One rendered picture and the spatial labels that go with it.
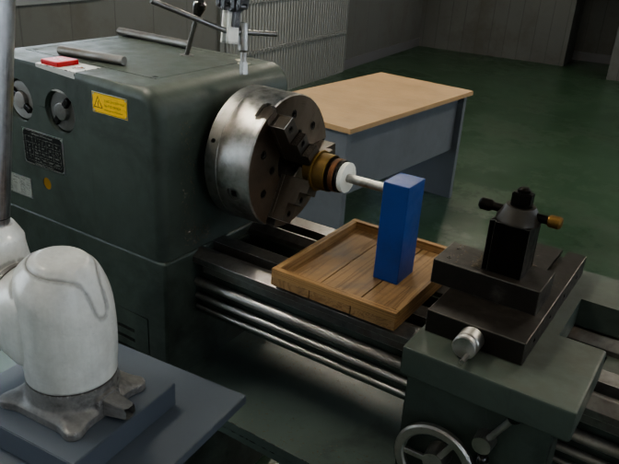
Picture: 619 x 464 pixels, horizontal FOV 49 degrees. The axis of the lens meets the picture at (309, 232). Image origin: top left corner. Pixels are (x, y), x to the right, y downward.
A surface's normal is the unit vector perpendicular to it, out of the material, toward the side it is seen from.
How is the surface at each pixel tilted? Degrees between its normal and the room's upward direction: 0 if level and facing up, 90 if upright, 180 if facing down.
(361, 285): 0
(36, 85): 90
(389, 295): 0
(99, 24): 90
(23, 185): 90
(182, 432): 0
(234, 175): 90
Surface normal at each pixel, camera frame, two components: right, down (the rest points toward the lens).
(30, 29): 0.88, 0.25
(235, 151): -0.50, 0.01
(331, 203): -0.62, 0.29
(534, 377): 0.06, -0.91
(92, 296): 0.86, -0.08
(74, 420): 0.15, -0.77
